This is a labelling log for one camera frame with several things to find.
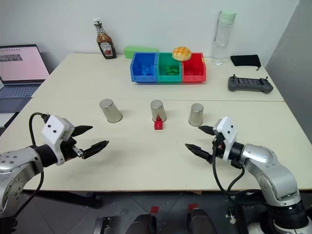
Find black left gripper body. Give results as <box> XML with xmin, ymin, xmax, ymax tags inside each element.
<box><xmin>59</xmin><ymin>135</ymin><xmax>85</xmax><ymax>163</ymax></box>

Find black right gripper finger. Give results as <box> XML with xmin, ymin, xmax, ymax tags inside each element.
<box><xmin>185</xmin><ymin>143</ymin><xmax>213</xmax><ymax>164</ymax></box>
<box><xmin>198</xmin><ymin>125</ymin><xmax>215</xmax><ymax>137</ymax></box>

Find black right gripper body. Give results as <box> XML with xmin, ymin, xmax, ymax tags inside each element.
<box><xmin>211</xmin><ymin>131</ymin><xmax>226</xmax><ymax>159</ymax></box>

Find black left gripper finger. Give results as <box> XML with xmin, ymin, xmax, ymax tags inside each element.
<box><xmin>70</xmin><ymin>125</ymin><xmax>94</xmax><ymax>140</ymax></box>
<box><xmin>81</xmin><ymin>140</ymin><xmax>110</xmax><ymax>160</ymax></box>

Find upturned steel cup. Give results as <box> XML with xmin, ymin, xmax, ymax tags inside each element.
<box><xmin>99</xmin><ymin>98</ymin><xmax>123</xmax><ymax>123</ymax></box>
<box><xmin>150</xmin><ymin>99</ymin><xmax>168</xmax><ymax>122</ymax></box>
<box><xmin>188</xmin><ymin>103</ymin><xmax>204</xmax><ymax>127</ymax></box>

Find red plastic bin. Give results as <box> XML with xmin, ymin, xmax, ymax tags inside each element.
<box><xmin>181</xmin><ymin>52</ymin><xmax>207</xmax><ymax>83</ymax></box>

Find grey handheld controller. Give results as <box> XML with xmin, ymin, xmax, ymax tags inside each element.
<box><xmin>228</xmin><ymin>74</ymin><xmax>274</xmax><ymax>94</ymax></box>

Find green plastic bin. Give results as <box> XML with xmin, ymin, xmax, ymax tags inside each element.
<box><xmin>156</xmin><ymin>52</ymin><xmax>183</xmax><ymax>83</ymax></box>

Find green plastic pieces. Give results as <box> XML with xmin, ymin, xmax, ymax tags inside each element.
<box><xmin>162</xmin><ymin>64</ymin><xmax>180</xmax><ymax>75</ymax></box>

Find dark rounded shape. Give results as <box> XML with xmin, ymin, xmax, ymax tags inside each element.
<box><xmin>126</xmin><ymin>213</ymin><xmax>157</xmax><ymax>234</ymax></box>
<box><xmin>186</xmin><ymin>208</ymin><xmax>218</xmax><ymax>234</ymax></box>

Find black cloth pouch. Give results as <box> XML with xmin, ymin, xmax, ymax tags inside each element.
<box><xmin>230</xmin><ymin>54</ymin><xmax>262</xmax><ymax>71</ymax></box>

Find yellow bread bun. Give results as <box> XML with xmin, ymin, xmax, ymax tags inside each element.
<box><xmin>172</xmin><ymin>46</ymin><xmax>193</xmax><ymax>61</ymax></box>

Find blue plastic bin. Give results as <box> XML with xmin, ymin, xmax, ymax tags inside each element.
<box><xmin>131</xmin><ymin>52</ymin><xmax>159</xmax><ymax>83</ymax></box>

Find blue plastic pieces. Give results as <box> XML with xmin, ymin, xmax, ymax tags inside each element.
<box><xmin>139</xmin><ymin>63</ymin><xmax>156</xmax><ymax>77</ymax></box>

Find open laptop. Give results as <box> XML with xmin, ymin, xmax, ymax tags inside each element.
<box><xmin>0</xmin><ymin>44</ymin><xmax>51</xmax><ymax>99</ymax></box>

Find clear green-lidded water bottle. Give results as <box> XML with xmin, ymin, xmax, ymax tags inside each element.
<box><xmin>211</xmin><ymin>9</ymin><xmax>237</xmax><ymax>66</ymax></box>

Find ketchup bottle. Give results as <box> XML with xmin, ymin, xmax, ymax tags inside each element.
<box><xmin>92</xmin><ymin>17</ymin><xmax>117</xmax><ymax>59</ymax></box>

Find light green box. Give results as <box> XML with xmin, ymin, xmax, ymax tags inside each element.
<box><xmin>123</xmin><ymin>45</ymin><xmax>159</xmax><ymax>59</ymax></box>

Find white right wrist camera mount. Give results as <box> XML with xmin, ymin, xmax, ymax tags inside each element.
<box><xmin>215</xmin><ymin>117</ymin><xmax>238</xmax><ymax>162</ymax></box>

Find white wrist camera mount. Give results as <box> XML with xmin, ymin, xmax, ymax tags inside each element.
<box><xmin>215</xmin><ymin>117</ymin><xmax>238</xmax><ymax>162</ymax></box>
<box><xmin>41</xmin><ymin>115</ymin><xmax>75</xmax><ymax>166</ymax></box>

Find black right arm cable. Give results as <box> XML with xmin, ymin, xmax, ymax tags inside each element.
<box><xmin>211</xmin><ymin>143</ymin><xmax>263</xmax><ymax>196</ymax></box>

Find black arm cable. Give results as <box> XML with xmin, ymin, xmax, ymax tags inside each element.
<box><xmin>211</xmin><ymin>143</ymin><xmax>263</xmax><ymax>196</ymax></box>
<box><xmin>9</xmin><ymin>112</ymin><xmax>51</xmax><ymax>220</ymax></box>

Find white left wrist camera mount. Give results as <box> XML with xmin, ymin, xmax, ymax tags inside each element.
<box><xmin>41</xmin><ymin>115</ymin><xmax>75</xmax><ymax>166</ymax></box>

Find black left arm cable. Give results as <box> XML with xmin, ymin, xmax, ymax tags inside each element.
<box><xmin>9</xmin><ymin>112</ymin><xmax>51</xmax><ymax>220</ymax></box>

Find black table frame bar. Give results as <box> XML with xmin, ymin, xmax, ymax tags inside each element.
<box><xmin>21</xmin><ymin>191</ymin><xmax>102</xmax><ymax>209</ymax></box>

